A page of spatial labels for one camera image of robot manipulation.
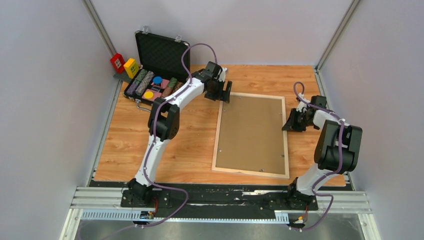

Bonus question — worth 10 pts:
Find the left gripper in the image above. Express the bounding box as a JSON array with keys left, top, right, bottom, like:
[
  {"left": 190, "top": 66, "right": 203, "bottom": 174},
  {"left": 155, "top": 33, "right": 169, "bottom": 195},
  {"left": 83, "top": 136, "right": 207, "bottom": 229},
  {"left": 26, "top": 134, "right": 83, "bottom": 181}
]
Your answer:
[{"left": 205, "top": 78, "right": 233, "bottom": 104}]

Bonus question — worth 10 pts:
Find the brown backing board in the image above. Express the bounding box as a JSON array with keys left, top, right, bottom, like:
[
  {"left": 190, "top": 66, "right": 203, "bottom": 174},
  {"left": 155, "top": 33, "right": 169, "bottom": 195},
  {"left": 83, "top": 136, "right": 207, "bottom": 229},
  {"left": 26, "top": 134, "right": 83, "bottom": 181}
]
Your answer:
[{"left": 215, "top": 95, "right": 286, "bottom": 175}]

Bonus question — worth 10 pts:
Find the light wooden picture frame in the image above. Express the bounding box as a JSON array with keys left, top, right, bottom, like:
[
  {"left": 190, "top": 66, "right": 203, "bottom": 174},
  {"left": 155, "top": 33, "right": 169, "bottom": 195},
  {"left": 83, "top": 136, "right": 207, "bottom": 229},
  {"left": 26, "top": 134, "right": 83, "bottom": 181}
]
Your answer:
[{"left": 211, "top": 91, "right": 290, "bottom": 180}]

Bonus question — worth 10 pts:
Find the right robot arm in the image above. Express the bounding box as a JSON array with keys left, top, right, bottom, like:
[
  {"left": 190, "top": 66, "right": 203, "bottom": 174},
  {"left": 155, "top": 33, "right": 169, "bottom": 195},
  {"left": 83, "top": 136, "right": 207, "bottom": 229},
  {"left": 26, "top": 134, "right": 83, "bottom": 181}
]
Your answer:
[{"left": 282, "top": 94, "right": 363, "bottom": 209}]

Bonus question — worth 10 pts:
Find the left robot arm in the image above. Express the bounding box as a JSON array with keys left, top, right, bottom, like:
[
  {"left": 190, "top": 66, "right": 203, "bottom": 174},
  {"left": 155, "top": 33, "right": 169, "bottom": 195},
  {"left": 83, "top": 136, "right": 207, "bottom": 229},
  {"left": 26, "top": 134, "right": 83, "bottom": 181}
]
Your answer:
[{"left": 127, "top": 61, "right": 232, "bottom": 207}]

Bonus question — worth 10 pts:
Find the black poker chip case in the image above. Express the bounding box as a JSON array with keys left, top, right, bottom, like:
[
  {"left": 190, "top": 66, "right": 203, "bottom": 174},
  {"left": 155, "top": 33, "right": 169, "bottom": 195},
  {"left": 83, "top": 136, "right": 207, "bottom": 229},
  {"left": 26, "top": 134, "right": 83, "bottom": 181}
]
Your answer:
[{"left": 123, "top": 27, "right": 190, "bottom": 105}]

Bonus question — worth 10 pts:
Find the blue round chip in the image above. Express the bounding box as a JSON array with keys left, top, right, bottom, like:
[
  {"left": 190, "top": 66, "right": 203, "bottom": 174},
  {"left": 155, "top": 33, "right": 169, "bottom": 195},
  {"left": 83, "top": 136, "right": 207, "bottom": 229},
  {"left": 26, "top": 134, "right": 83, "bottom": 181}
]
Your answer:
[{"left": 152, "top": 76, "right": 163, "bottom": 85}]

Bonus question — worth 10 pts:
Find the yellow round chip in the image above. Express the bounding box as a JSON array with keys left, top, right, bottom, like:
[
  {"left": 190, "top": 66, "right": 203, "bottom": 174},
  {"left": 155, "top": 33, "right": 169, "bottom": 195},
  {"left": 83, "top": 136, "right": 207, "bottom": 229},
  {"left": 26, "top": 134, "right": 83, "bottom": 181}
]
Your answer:
[{"left": 143, "top": 90, "right": 155, "bottom": 100}]

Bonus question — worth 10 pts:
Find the yellow toy house block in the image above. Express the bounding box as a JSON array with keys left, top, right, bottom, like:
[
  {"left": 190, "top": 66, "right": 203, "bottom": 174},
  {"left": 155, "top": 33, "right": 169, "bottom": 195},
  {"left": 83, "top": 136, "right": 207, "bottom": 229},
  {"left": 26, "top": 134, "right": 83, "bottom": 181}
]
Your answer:
[{"left": 123, "top": 58, "right": 140, "bottom": 79}]

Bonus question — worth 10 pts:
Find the red toy house block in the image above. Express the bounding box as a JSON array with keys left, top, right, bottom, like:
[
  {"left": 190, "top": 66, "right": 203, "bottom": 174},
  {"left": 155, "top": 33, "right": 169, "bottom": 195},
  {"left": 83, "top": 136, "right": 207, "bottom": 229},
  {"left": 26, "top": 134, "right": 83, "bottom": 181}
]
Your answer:
[{"left": 109, "top": 53, "right": 126, "bottom": 74}]

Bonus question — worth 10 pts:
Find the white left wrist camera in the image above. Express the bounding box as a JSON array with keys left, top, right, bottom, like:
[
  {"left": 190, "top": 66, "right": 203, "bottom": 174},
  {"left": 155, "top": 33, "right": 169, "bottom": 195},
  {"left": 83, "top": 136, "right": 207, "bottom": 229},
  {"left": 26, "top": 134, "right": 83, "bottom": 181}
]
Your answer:
[{"left": 217, "top": 67, "right": 228, "bottom": 82}]

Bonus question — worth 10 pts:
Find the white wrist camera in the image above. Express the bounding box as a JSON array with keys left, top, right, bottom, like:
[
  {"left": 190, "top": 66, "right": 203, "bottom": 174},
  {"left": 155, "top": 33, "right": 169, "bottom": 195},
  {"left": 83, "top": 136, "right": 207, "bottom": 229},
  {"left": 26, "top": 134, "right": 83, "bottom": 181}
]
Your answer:
[
  {"left": 217, "top": 67, "right": 228, "bottom": 82},
  {"left": 296, "top": 93, "right": 310, "bottom": 113}
]

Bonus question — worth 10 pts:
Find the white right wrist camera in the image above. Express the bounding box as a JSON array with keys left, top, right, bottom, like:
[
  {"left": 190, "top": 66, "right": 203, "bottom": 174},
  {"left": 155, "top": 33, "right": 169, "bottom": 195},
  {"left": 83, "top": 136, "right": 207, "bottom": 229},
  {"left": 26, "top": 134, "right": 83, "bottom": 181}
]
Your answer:
[{"left": 296, "top": 93, "right": 310, "bottom": 113}]

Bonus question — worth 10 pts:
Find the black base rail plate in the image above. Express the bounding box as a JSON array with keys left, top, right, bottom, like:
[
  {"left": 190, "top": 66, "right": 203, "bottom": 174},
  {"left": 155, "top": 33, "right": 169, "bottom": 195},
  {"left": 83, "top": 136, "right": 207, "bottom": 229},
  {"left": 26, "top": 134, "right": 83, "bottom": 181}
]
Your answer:
[{"left": 120, "top": 181, "right": 318, "bottom": 220}]

